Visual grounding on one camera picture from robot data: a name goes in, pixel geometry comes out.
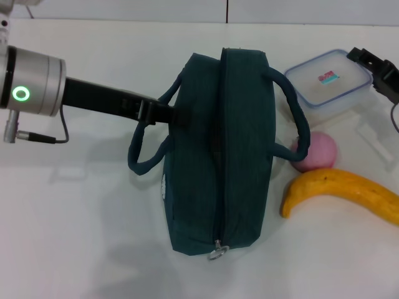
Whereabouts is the clear container blue rim lid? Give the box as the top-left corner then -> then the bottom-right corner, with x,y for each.
282,48 -> 374,115

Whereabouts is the grey right gripper cable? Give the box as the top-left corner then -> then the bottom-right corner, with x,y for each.
390,102 -> 399,134

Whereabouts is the yellow banana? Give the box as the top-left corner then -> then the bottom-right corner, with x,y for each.
279,167 -> 399,227

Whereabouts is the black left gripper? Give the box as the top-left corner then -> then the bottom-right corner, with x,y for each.
61,75 -> 193,128

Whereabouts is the teal blue insulated bag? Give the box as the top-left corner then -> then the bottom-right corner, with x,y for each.
127,45 -> 312,262

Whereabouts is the grey left gripper cable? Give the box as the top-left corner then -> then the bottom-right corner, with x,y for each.
17,105 -> 70,145

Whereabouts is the pink round peach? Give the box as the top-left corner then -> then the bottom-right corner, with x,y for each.
291,130 -> 340,174

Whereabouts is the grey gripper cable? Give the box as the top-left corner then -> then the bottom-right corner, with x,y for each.
390,102 -> 399,134
17,105 -> 70,145

